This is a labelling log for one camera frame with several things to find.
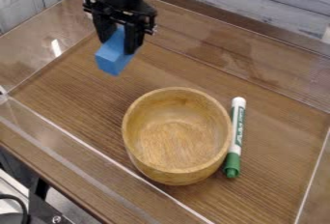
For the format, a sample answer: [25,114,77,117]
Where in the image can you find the black cable under table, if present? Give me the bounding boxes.
[0,193,31,224]

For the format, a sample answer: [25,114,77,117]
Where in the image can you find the clear acrylic tray walls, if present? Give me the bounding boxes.
[0,0,330,224]

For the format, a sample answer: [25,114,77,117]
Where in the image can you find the green white marker pen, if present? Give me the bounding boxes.
[224,97,246,179]

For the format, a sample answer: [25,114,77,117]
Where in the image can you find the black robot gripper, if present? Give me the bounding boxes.
[83,0,158,55]

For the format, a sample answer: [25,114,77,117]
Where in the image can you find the brown wooden bowl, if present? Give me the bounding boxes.
[122,87,233,185]

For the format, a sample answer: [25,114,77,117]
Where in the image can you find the blue rectangular block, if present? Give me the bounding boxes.
[94,26,134,76]

